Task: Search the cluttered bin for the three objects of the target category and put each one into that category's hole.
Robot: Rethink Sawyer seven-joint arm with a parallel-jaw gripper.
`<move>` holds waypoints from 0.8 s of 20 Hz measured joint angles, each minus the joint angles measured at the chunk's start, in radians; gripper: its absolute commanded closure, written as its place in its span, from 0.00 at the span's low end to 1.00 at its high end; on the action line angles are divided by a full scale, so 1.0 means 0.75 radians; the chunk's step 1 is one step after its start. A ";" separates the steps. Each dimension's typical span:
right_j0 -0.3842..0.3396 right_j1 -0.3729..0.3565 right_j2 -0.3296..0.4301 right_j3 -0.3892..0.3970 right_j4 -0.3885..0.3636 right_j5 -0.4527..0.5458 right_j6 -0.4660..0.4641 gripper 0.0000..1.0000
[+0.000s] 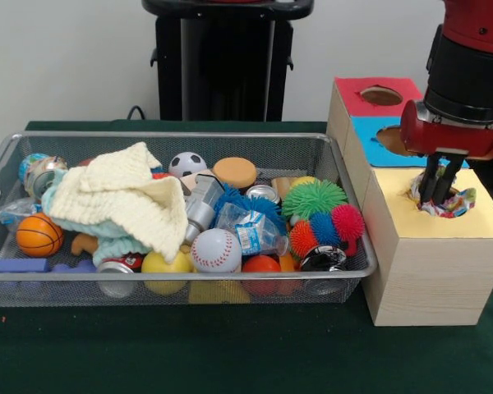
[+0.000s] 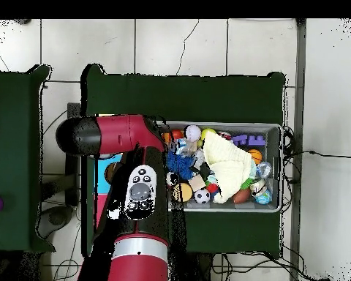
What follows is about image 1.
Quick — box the small orange basketball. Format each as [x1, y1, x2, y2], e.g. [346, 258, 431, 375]
[16, 213, 65, 259]

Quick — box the orange round sponge disc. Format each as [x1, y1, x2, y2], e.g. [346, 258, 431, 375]
[212, 157, 259, 190]

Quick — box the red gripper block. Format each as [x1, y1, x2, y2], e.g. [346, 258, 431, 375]
[400, 99, 493, 205]

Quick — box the small pink spiky ball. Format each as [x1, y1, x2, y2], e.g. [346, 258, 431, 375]
[331, 204, 366, 243]

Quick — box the wooden box with three holes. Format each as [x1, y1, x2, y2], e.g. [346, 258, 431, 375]
[326, 76, 493, 328]

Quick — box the small soccer ball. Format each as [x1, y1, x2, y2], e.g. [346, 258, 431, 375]
[168, 151, 209, 179]

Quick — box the shallow metal mesh bin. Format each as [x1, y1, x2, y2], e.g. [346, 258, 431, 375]
[0, 131, 380, 308]

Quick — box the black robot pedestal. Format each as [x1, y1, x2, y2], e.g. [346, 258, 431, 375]
[141, 0, 316, 122]

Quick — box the blue puffer ball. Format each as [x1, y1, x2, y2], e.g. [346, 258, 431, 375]
[213, 184, 288, 231]

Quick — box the white baseball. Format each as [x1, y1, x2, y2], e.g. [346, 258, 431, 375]
[190, 228, 243, 273]

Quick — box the cream knitted cloth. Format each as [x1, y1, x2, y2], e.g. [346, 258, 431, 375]
[48, 141, 189, 263]

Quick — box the yellow smiley ball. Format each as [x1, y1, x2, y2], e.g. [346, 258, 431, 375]
[141, 250, 192, 274]

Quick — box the colourful patterned cloth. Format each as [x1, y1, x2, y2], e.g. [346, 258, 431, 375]
[410, 174, 477, 219]

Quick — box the green puffer ball with eyes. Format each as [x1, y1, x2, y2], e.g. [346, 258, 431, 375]
[281, 179, 349, 222]

